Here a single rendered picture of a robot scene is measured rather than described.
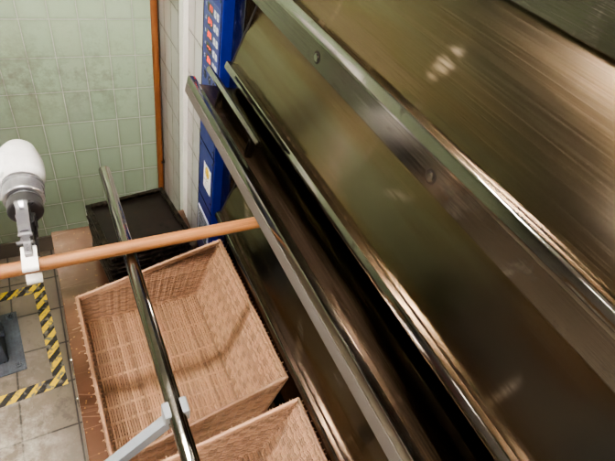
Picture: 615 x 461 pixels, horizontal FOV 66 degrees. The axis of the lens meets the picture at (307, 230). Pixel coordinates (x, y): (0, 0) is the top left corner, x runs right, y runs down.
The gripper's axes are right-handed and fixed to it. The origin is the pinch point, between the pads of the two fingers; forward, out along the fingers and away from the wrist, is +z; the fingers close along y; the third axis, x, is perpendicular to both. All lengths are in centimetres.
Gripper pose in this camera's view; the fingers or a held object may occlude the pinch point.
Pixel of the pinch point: (31, 264)
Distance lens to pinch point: 114.4
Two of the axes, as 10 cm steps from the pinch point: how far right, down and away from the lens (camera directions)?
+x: -8.9, 1.9, -4.2
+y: -1.8, 7.0, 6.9
